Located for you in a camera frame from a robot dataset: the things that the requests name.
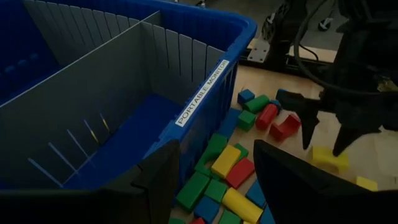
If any green rectangular block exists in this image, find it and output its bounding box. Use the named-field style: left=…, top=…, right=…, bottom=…
left=176, top=171, right=211, bottom=212
left=233, top=142, right=249, bottom=161

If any yellow rectangular block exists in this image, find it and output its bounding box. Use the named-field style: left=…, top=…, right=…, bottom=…
left=211, top=144, right=242, bottom=179

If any red cylinder block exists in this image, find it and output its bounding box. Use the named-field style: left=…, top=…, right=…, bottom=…
left=255, top=103, right=280, bottom=131

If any grey metal mounting plate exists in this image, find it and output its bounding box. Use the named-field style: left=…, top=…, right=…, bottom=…
left=247, top=37, right=271, bottom=63

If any green cylinder block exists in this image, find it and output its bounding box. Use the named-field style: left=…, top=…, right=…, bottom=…
left=243, top=94, right=271, bottom=114

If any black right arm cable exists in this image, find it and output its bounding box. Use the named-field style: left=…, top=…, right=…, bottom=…
left=292, top=0, right=398, bottom=97

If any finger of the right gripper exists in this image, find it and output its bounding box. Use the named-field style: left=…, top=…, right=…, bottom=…
left=331, top=123, right=382, bottom=157
left=275, top=88, right=322, bottom=151

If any caster wheel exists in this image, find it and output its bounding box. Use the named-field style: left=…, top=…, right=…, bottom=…
left=317, top=17, right=334, bottom=32

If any white bin label strip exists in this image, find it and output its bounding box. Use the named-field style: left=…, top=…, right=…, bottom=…
left=174, top=58, right=231, bottom=128

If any red arch block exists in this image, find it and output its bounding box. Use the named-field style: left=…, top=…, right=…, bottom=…
left=269, top=113, right=302, bottom=142

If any green cube block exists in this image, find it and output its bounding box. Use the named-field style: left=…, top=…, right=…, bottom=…
left=238, top=110, right=257, bottom=131
left=204, top=179, right=229, bottom=203

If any green long block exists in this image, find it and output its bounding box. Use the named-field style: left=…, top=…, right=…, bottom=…
left=217, top=210, right=242, bottom=224

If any small blue block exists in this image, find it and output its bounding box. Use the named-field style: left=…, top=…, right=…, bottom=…
left=259, top=205, right=276, bottom=224
left=237, top=88, right=256, bottom=106
left=193, top=195, right=221, bottom=224

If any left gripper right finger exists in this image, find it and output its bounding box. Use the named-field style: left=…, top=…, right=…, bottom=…
left=253, top=139, right=379, bottom=224

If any yellow arch block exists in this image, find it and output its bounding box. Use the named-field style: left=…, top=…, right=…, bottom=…
left=308, top=146, right=350, bottom=174

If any yellow cylinder block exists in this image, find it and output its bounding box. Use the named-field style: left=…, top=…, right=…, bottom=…
left=221, top=187, right=264, bottom=224

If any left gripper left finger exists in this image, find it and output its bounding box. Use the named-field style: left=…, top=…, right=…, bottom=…
left=102, top=139, right=182, bottom=224

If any blue plastic bin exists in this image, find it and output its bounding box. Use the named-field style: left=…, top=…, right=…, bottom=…
left=0, top=0, right=258, bottom=215

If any blue rectangular block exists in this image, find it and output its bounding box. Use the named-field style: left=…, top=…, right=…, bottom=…
left=217, top=108, right=243, bottom=139
left=245, top=179, right=267, bottom=208

